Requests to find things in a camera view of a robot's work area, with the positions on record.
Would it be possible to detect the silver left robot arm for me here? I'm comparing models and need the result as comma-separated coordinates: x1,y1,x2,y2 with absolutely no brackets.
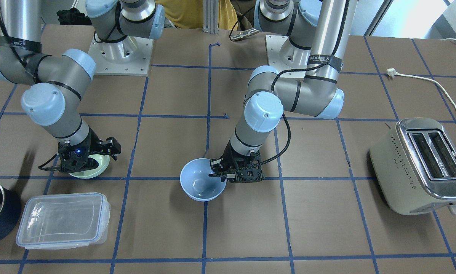
209,0,357,183

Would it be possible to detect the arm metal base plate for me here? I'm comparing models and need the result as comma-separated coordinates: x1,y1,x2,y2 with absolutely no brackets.
87,36,155,76
266,35,311,71

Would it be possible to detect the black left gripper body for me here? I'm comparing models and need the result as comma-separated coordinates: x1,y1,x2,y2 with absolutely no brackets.
210,148,264,183

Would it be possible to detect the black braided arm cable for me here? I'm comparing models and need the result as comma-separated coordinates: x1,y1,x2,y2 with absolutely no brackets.
251,0,350,168

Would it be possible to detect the green bowl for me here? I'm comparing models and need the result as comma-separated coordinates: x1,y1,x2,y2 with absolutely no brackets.
69,154,111,179

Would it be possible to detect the white toaster power cord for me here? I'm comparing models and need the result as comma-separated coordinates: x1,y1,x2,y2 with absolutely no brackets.
387,68,456,154

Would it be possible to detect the blue bowl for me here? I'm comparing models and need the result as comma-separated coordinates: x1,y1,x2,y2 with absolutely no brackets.
180,158,227,202

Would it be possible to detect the aluminium profile post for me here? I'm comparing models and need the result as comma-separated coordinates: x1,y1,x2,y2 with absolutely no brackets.
202,0,219,36

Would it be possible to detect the yellow cloth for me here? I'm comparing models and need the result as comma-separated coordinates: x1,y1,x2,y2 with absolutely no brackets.
155,0,238,29

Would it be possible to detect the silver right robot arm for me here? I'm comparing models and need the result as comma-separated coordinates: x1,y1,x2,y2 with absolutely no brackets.
0,0,165,179

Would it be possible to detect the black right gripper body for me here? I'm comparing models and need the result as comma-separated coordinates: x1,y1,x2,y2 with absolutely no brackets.
58,129,109,174

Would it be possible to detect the silver cable connector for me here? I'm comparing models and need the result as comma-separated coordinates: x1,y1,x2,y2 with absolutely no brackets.
229,27,260,42

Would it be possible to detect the clear plastic container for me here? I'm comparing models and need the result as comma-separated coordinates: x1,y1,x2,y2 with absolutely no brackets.
16,192,110,250

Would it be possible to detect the silver toaster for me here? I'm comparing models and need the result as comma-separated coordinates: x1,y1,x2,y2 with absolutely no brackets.
369,118,456,215

